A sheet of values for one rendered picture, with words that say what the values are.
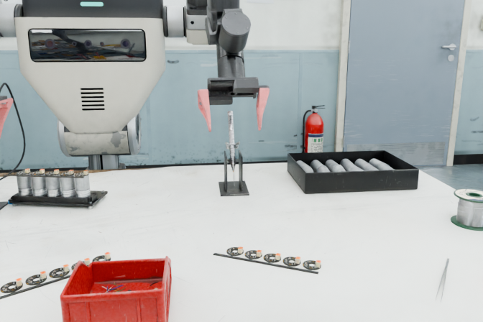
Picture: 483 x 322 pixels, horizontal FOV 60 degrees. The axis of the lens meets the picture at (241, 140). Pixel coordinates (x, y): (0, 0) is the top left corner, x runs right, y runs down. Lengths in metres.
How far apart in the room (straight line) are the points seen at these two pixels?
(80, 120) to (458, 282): 0.96
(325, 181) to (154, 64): 0.58
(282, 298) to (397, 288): 0.15
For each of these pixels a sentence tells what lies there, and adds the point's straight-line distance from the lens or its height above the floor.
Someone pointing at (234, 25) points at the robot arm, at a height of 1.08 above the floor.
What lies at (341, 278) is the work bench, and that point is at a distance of 0.58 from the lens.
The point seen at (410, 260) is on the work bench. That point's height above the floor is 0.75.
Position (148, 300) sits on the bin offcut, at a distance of 0.45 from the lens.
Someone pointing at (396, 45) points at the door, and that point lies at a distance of 3.70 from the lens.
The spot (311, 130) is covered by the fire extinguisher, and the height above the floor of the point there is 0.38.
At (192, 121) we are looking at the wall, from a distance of 3.40.
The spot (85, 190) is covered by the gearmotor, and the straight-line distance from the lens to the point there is 0.82.
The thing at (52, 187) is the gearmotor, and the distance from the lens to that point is 0.85.
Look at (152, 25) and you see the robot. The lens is 1.18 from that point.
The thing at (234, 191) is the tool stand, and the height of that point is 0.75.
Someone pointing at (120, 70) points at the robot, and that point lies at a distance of 1.19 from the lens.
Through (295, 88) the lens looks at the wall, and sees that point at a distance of 3.48.
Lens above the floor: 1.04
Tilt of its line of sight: 13 degrees down
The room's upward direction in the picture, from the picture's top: straight up
